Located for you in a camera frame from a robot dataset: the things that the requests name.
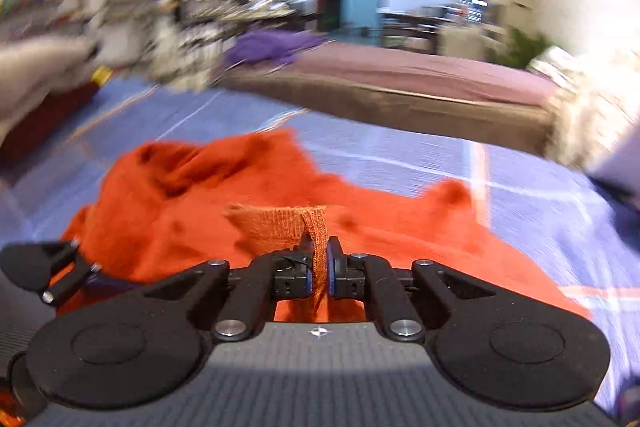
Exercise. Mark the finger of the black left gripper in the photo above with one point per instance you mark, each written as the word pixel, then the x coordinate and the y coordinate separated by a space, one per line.
pixel 55 271

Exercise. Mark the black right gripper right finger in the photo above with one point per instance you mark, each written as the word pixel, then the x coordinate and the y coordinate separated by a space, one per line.
pixel 496 345

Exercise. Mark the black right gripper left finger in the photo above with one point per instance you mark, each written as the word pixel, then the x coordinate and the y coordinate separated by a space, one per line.
pixel 144 344

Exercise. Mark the orange knitted sweater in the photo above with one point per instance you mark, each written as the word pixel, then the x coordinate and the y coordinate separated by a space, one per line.
pixel 167 206

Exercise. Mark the blue plaid bed sheet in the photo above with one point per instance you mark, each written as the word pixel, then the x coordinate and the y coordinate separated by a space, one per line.
pixel 583 236

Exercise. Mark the dark red folded garment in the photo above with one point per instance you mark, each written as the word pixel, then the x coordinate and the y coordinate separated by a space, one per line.
pixel 33 129

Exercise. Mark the yellow object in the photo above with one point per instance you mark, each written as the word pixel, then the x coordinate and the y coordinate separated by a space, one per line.
pixel 101 76

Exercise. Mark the beige folded garment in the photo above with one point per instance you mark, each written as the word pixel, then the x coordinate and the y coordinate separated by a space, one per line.
pixel 33 68

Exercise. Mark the mauve covered bed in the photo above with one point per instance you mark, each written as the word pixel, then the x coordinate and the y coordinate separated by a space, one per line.
pixel 442 95

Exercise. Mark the floral beige bedding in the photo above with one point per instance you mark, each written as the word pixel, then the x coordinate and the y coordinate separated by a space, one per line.
pixel 593 108

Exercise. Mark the green potted plant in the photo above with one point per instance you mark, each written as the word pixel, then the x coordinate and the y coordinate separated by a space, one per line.
pixel 521 48

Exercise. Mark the purple blanket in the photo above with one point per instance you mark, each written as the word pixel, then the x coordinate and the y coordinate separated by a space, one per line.
pixel 277 46

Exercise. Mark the dark side table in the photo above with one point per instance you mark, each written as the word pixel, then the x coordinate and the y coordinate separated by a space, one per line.
pixel 411 32

